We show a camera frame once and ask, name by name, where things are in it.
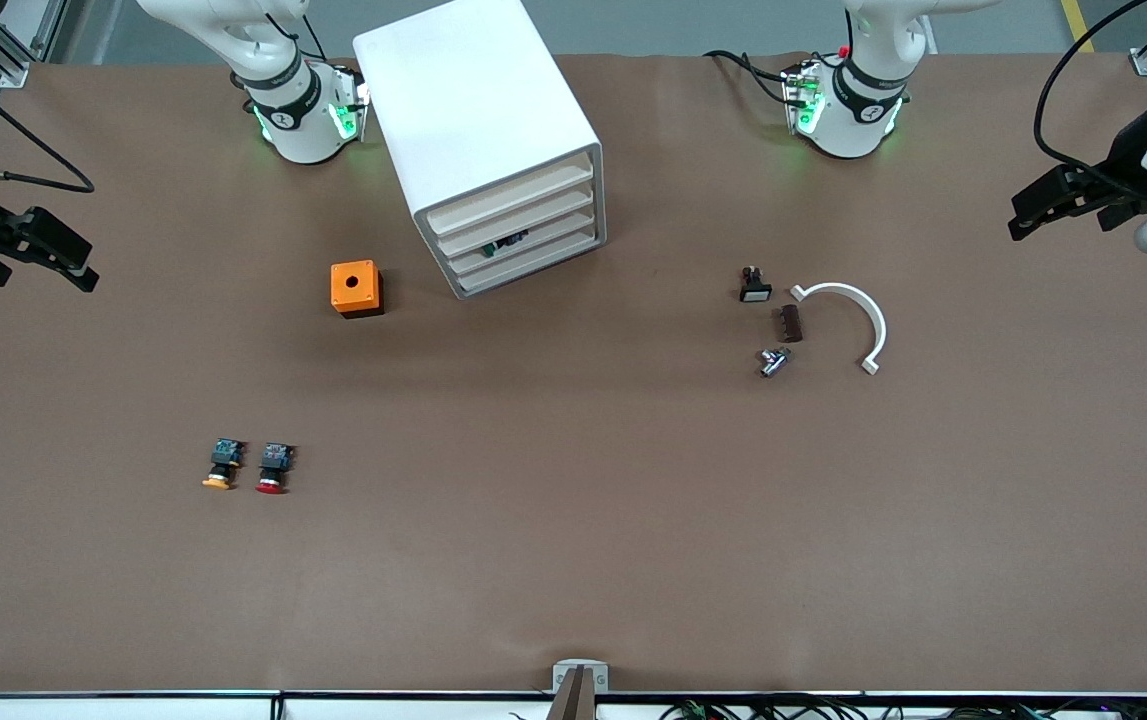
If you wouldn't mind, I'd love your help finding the yellow mushroom push button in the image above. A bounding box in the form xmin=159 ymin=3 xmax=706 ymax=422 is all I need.
xmin=201 ymin=438 xmax=247 ymax=492

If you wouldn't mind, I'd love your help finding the red mushroom push button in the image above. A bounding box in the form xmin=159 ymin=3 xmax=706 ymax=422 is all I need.
xmin=255 ymin=441 xmax=296 ymax=496

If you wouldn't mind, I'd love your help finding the white drawer cabinet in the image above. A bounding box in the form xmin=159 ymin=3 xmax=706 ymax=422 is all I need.
xmin=352 ymin=0 xmax=608 ymax=301

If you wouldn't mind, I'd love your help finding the orange box with hole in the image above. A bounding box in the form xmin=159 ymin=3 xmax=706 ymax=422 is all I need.
xmin=330 ymin=260 xmax=385 ymax=320

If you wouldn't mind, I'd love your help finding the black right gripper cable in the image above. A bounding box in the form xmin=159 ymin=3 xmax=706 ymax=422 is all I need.
xmin=0 ymin=38 xmax=96 ymax=194

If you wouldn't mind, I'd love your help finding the white curved bracket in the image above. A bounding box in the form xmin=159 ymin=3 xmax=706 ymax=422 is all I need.
xmin=790 ymin=282 xmax=888 ymax=376

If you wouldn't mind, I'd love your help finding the black arm base cable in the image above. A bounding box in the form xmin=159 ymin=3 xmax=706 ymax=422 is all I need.
xmin=703 ymin=48 xmax=799 ymax=105

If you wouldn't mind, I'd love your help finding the white table edge rail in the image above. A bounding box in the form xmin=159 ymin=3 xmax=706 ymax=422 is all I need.
xmin=0 ymin=690 xmax=1147 ymax=720

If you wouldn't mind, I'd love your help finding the black cable bundle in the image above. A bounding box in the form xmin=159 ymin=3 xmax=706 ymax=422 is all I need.
xmin=658 ymin=698 xmax=1147 ymax=720

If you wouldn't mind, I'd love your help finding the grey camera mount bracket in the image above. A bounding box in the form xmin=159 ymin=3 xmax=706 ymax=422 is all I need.
xmin=545 ymin=659 xmax=611 ymax=720

